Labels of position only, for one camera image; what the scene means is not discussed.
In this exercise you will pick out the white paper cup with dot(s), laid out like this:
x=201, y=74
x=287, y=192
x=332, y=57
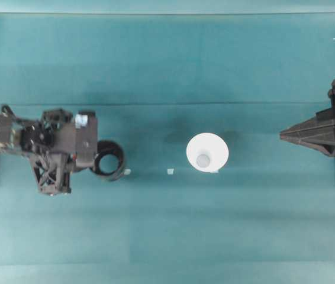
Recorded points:
x=197, y=148

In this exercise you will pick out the small white scrap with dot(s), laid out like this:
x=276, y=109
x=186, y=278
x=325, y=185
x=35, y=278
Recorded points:
x=127, y=171
x=215, y=171
x=170, y=171

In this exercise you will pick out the blue-green table cloth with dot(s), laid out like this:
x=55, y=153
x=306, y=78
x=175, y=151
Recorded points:
x=167, y=230

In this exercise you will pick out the blue-green backdrop cloth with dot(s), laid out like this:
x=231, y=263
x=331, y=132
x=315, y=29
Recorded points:
x=167, y=6

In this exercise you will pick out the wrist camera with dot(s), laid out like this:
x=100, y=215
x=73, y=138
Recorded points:
x=86, y=145

